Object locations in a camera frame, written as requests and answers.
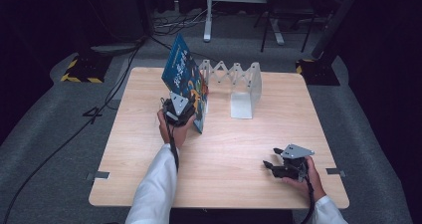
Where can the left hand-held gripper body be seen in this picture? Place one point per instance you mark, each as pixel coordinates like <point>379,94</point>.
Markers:
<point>179,112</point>

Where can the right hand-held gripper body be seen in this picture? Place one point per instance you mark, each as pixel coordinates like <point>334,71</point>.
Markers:
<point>295,167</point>

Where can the blue cartoon picture book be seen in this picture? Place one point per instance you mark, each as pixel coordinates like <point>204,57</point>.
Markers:
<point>182,71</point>

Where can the translucent expandable book rack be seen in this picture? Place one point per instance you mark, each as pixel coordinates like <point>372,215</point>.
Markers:
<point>244,106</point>

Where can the person's left hand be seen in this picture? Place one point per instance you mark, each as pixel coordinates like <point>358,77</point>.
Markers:
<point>177,136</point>

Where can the person's right hand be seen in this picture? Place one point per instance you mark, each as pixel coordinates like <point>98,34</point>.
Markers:
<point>313,184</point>

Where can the black yellow striped stand base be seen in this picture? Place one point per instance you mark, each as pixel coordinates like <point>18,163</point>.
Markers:
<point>318,73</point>
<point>84,68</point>

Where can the grey flat floor plate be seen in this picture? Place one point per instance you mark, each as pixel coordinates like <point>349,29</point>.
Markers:
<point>116,47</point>

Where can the black chair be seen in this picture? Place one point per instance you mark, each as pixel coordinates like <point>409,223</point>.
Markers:
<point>288,10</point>

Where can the dark slanted metal pole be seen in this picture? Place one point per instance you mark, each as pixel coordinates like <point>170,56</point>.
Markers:
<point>335,21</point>

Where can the white metal desk frame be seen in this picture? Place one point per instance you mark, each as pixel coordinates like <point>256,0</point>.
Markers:
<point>208,21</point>

